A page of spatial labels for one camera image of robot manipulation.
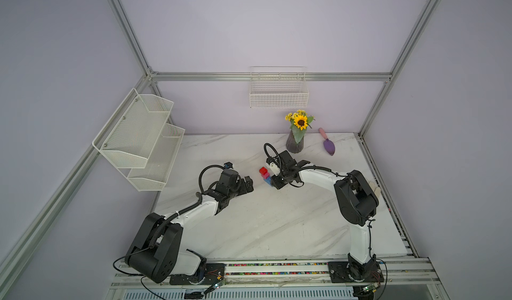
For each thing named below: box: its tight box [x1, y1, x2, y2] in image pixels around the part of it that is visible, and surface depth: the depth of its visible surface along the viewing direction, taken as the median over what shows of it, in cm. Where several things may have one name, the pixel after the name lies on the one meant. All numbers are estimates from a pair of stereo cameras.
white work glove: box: [368, 181, 382, 198], surface depth 99 cm
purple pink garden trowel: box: [318, 127, 336, 156], surface depth 117 cm
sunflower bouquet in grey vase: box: [285, 109, 316, 154], surface depth 95 cm
